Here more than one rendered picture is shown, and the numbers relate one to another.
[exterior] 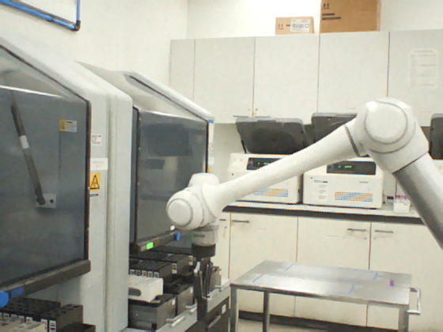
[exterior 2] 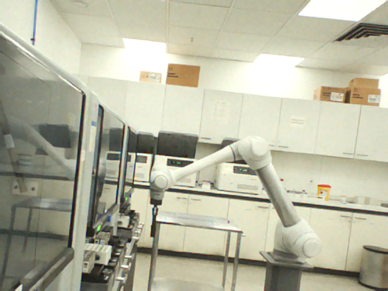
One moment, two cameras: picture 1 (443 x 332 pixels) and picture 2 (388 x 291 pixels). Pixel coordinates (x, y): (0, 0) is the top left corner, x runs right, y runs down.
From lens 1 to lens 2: 82 cm
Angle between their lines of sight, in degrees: 19
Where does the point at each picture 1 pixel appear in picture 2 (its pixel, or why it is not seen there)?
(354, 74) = (183, 111)
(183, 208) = (163, 180)
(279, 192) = (138, 174)
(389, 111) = (261, 143)
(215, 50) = (101, 84)
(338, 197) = not seen: hidden behind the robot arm
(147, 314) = (126, 233)
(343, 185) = not seen: hidden behind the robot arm
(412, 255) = (209, 213)
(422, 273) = not seen: hidden behind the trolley
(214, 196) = (175, 175)
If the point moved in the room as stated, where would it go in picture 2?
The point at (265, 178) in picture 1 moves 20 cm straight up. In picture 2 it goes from (196, 168) to (200, 133)
